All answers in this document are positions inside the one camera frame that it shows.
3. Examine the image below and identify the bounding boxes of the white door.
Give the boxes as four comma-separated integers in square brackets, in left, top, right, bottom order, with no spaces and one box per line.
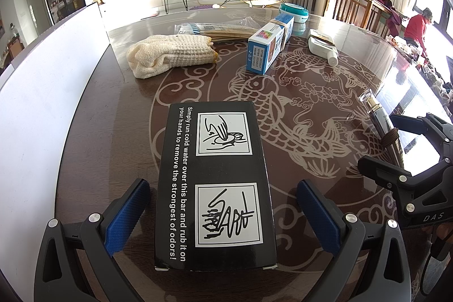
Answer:
[24,0,39,37]

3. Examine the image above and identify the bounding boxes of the white board panel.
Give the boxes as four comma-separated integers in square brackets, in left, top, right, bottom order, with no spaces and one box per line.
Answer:
[0,1,114,288]

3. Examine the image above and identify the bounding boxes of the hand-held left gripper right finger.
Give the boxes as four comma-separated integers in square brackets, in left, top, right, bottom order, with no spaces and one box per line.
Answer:
[296,179,413,302]

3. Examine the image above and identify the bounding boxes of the black cardboard box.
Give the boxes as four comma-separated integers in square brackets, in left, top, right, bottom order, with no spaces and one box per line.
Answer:
[153,101,277,271]

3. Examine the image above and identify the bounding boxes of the wooden dining chair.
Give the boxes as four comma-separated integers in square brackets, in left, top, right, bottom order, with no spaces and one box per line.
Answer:
[327,0,372,28]
[368,0,393,37]

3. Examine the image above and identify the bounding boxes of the cream knit work glove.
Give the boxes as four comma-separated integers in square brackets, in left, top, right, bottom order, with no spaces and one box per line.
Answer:
[126,34,216,79]

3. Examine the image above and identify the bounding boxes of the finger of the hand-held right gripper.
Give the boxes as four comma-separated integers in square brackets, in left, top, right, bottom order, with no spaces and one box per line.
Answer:
[357,156,453,218]
[388,112,453,154]

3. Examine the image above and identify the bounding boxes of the blue and white carton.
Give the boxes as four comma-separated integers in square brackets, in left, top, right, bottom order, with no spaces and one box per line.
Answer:
[247,12,295,75]

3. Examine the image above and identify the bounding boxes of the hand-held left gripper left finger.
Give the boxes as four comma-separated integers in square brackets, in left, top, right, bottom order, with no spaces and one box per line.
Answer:
[33,178,151,302]

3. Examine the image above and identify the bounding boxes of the teal round lidded container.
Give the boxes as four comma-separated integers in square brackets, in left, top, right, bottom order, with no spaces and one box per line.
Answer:
[279,2,309,23]

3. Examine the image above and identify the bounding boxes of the bagged wooden cotton swabs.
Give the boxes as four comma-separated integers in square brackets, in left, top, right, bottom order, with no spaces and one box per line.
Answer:
[174,16,270,41]

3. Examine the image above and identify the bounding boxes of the white plastic bottle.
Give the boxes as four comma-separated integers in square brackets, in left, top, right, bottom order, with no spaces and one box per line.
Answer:
[307,28,339,67]

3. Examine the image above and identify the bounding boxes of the dark red jacket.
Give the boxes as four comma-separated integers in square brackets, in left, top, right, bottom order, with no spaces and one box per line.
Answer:
[367,0,406,37]

